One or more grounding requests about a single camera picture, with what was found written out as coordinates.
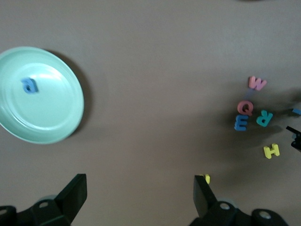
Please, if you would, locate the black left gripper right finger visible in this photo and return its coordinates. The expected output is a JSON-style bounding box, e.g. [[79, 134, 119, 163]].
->
[[190, 175, 288, 226]]

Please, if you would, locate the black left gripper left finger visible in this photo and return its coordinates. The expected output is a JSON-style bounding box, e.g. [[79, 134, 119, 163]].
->
[[0, 173, 88, 226]]

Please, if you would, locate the blue letter E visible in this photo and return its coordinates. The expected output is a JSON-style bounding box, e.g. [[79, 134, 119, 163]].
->
[[233, 114, 249, 131]]

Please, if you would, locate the pink letter Q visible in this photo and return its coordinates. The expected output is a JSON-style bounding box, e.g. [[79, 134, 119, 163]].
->
[[237, 99, 254, 117]]

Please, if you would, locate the blue lowercase letter a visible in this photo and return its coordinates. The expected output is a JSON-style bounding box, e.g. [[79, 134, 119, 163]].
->
[[20, 77, 39, 94]]

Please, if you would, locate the green plate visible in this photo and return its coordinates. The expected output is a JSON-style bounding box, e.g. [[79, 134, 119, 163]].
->
[[0, 46, 85, 145]]

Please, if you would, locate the teal letter R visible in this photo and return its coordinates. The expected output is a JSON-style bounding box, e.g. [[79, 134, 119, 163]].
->
[[255, 110, 274, 128]]

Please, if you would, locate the pink letter W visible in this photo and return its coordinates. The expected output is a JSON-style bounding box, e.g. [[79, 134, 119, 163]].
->
[[248, 75, 268, 92]]

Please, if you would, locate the brown table cover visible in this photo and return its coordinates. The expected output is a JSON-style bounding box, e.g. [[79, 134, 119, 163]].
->
[[0, 0, 301, 226]]

